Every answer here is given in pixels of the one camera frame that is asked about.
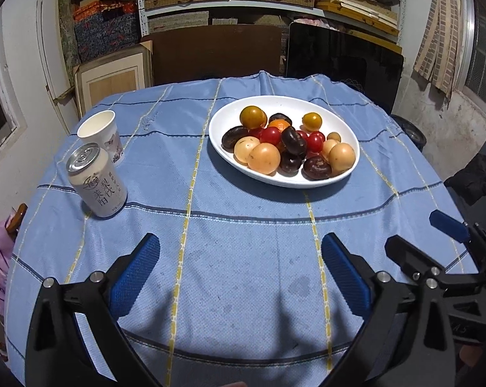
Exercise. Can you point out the framed picture in carton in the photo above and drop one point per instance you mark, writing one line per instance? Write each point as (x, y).
(127, 70)

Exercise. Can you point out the large orange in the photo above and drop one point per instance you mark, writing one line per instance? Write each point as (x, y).
(280, 124)

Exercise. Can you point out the wooden chair back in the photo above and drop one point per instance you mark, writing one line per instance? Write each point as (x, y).
(13, 224)

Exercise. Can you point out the white oval plate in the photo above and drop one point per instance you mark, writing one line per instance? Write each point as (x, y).
(228, 117)

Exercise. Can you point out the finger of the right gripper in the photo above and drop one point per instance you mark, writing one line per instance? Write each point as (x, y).
(455, 229)
(420, 268)

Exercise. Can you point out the beige hanging cloth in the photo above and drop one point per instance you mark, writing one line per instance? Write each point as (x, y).
(438, 54)

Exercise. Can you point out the pale round fruit behind orange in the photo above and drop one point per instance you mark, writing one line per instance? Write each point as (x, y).
(327, 147)

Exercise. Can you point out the yellow orange tomato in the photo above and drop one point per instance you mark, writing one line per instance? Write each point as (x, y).
(252, 117)

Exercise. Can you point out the black panel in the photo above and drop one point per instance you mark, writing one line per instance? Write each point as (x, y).
(367, 67)

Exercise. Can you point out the dark purple plum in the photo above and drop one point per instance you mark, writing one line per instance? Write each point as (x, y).
(232, 136)

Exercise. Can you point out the large pale yellow pear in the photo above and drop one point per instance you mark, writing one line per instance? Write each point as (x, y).
(265, 158)

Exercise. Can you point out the dark wrinkled double fruit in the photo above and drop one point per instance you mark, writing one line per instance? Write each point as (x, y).
(293, 142)

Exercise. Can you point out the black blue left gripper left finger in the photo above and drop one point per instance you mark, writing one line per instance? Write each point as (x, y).
(56, 354)

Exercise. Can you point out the white paper cup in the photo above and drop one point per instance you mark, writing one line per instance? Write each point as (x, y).
(101, 128)

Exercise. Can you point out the black bag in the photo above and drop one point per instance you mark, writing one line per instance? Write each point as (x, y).
(468, 189)

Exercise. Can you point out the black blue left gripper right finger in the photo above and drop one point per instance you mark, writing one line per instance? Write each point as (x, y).
(405, 338)

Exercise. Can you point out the orange tomato top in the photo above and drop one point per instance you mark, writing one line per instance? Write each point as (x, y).
(312, 121)

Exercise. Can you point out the small red tomato top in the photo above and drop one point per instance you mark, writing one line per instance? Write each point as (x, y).
(317, 135)

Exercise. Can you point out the dark wrinkled fruit right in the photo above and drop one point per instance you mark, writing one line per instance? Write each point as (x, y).
(316, 168)

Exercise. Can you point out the dark plum right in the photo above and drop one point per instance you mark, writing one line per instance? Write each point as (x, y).
(290, 164)

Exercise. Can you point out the small brown round fruit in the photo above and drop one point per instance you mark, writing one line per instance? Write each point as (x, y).
(334, 136)

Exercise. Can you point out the red tomato middle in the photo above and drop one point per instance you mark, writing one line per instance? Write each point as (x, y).
(314, 146)

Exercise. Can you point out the brown wooden board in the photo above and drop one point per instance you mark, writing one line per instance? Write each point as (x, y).
(214, 52)

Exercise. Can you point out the small red tomato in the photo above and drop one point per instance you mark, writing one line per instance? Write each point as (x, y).
(317, 135)
(256, 132)

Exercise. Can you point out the red cherry tomato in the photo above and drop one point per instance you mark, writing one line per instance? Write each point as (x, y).
(271, 135)

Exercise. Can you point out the blue checked tablecloth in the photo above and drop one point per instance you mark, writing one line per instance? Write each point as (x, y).
(240, 292)

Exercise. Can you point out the white drink can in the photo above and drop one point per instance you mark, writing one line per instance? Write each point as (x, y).
(91, 172)

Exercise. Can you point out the small red tomato right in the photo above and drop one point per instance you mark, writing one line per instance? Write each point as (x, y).
(256, 132)

